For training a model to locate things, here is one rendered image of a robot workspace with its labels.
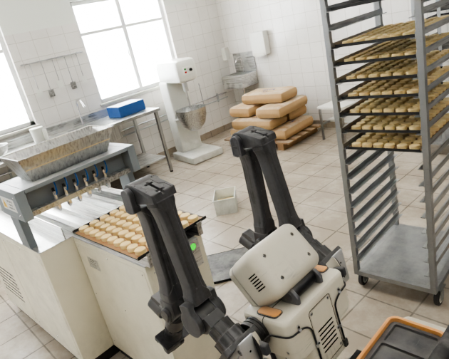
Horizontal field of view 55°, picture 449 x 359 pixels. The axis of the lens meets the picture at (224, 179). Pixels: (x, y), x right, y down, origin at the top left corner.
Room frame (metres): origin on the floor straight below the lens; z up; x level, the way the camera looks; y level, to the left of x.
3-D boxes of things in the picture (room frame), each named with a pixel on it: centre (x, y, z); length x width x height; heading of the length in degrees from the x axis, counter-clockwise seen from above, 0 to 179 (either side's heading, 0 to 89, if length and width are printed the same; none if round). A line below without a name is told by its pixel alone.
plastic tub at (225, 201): (3.95, 0.03, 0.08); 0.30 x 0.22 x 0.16; 173
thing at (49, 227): (2.60, 1.33, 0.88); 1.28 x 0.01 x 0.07; 41
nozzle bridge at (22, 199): (2.38, 0.86, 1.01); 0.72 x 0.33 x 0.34; 131
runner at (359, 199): (2.44, -0.92, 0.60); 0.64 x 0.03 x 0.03; 133
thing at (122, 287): (2.00, 0.52, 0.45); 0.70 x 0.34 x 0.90; 41
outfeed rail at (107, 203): (2.56, 0.82, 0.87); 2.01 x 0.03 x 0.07; 41
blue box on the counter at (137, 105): (5.66, 1.04, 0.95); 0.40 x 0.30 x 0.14; 131
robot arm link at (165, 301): (1.09, 0.22, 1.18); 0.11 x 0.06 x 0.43; 131
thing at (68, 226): (2.37, 1.04, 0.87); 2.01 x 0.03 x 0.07; 41
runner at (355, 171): (2.44, -0.92, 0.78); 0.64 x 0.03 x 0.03; 133
